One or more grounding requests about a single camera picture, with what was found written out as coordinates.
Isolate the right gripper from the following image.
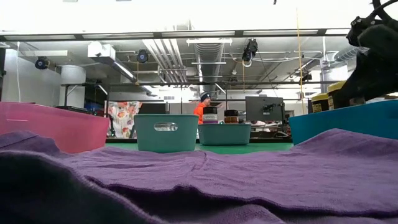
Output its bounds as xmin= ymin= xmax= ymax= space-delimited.
xmin=333 ymin=46 xmax=398 ymax=109

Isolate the yellow-lid spice jar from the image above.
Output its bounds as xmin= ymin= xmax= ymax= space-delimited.
xmin=310 ymin=93 xmax=330 ymax=113
xmin=326 ymin=80 xmax=349 ymax=110

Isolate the orange spice jar black lid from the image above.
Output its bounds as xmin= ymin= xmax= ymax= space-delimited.
xmin=223 ymin=109 xmax=239 ymax=124

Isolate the purple-label spice jar black lid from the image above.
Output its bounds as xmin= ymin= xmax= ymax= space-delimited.
xmin=201 ymin=106 xmax=219 ymax=124

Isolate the white round pillar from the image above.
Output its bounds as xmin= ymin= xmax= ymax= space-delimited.
xmin=322 ymin=63 xmax=349 ymax=94
xmin=58 ymin=64 xmax=87 ymax=113

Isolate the large blue plastic bin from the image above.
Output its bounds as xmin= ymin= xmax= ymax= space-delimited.
xmin=288 ymin=99 xmax=398 ymax=146

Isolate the grey computer monitor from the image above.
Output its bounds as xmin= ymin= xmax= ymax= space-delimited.
xmin=244 ymin=95 xmax=285 ymax=123

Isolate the purple cloth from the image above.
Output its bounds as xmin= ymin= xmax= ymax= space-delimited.
xmin=0 ymin=128 xmax=398 ymax=224

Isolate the small blue-green plastic basket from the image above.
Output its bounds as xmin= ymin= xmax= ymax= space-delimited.
xmin=197 ymin=123 xmax=252 ymax=146
xmin=133 ymin=113 xmax=200 ymax=154

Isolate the person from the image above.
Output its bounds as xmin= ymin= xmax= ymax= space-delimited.
xmin=193 ymin=91 xmax=212 ymax=125

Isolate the floral cloth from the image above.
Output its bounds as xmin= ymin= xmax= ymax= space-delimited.
xmin=107 ymin=101 xmax=142 ymax=139

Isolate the white ceiling air unit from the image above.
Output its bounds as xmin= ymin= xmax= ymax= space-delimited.
xmin=87 ymin=41 xmax=116 ymax=62

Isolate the large pink plastic bin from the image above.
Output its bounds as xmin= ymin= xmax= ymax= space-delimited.
xmin=0 ymin=101 xmax=110 ymax=154

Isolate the silver ceiling duct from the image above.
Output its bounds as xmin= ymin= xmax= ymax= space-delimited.
xmin=334 ymin=46 xmax=369 ymax=62
xmin=194 ymin=42 xmax=225 ymax=97

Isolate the black ceiling camera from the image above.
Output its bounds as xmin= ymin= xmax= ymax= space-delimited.
xmin=34 ymin=56 xmax=50 ymax=70
xmin=241 ymin=39 xmax=259 ymax=63
xmin=136 ymin=49 xmax=150 ymax=64

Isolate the black overhead frame beam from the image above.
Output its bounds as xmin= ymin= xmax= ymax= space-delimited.
xmin=0 ymin=27 xmax=352 ymax=43

